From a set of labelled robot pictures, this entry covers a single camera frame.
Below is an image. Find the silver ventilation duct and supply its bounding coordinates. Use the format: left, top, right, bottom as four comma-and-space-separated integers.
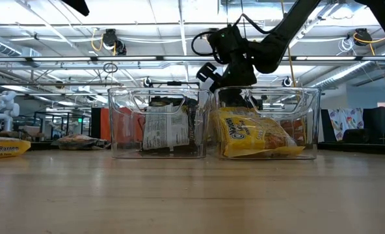
306, 48, 385, 89

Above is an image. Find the floral cloth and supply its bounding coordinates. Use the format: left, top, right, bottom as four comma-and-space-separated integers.
327, 107, 365, 141

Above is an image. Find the black rectangular bar frame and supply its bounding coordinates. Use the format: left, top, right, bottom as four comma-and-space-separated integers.
148, 80, 201, 89

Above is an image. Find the black ceiling cable reel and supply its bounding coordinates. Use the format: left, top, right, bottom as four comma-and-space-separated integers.
354, 27, 373, 47
101, 28, 118, 47

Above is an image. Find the clear plastic bin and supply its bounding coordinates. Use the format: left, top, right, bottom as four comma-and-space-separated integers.
107, 86, 213, 160
213, 85, 321, 161

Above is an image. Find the yellow chicken ramen packet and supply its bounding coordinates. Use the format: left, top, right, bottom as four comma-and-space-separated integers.
211, 106, 258, 120
0, 135, 31, 161
217, 112, 306, 159

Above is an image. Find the black aluminium table frame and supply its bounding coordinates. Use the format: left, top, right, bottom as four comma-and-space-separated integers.
26, 140, 385, 154

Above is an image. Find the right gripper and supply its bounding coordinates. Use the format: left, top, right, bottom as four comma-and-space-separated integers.
208, 25, 258, 101

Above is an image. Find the orange partition panel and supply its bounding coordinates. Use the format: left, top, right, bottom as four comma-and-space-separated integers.
100, 107, 146, 144

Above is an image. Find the grey ceiling vent duct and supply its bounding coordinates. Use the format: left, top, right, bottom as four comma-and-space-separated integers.
0, 32, 43, 59

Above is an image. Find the black office chair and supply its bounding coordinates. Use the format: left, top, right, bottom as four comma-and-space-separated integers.
341, 128, 369, 144

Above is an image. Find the long ceiling light bar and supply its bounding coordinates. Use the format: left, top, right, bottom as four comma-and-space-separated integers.
0, 55, 385, 62

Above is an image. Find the black ceiling-hung device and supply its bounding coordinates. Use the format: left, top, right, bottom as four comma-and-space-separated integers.
114, 38, 127, 56

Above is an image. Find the white coiled cable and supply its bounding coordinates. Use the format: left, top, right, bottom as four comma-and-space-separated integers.
337, 37, 355, 55

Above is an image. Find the yellow hanging cable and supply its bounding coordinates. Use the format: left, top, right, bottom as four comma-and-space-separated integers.
279, 0, 297, 87

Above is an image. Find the white robot figure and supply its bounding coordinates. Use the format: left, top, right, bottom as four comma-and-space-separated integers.
0, 90, 20, 133

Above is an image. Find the black pink ramen packet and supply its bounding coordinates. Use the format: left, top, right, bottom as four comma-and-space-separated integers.
51, 133, 113, 151

